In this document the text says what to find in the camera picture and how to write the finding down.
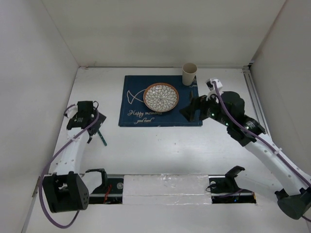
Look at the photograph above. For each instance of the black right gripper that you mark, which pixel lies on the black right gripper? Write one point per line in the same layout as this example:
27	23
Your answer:
199	102

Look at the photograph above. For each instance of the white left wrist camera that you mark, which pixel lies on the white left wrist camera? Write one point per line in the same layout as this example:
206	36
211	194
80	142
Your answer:
69	108

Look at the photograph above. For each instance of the blue cloth placemat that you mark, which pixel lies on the blue cloth placemat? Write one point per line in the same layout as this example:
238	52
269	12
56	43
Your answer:
134	112

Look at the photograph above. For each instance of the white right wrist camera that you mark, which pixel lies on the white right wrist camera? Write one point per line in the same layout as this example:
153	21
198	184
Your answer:
214	84

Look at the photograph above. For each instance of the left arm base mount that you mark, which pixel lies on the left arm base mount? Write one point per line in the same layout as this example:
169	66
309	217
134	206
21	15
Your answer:
98	194

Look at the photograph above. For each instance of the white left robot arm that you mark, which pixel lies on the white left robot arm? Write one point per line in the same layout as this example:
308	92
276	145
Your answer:
64	188

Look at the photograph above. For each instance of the white foam front board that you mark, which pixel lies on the white foam front board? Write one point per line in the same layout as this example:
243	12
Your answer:
178	204

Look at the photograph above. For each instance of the fork with teal handle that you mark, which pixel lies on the fork with teal handle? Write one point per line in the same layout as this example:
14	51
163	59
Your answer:
102	138

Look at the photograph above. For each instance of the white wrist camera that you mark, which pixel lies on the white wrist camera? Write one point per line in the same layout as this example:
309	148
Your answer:
69	108
214	84

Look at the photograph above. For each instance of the floral ceramic plate orange rim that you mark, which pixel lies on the floral ceramic plate orange rim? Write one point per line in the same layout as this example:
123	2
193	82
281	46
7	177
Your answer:
161	97

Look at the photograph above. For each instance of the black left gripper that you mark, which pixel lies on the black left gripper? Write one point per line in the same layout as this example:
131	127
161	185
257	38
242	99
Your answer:
98	122

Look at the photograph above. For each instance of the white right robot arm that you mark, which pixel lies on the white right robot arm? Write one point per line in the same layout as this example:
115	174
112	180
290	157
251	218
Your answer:
291	189

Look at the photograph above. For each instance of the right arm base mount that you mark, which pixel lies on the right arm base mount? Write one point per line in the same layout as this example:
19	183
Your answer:
224	190

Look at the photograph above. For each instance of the beige paper cup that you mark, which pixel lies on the beige paper cup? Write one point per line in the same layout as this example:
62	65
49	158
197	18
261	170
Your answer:
188	73

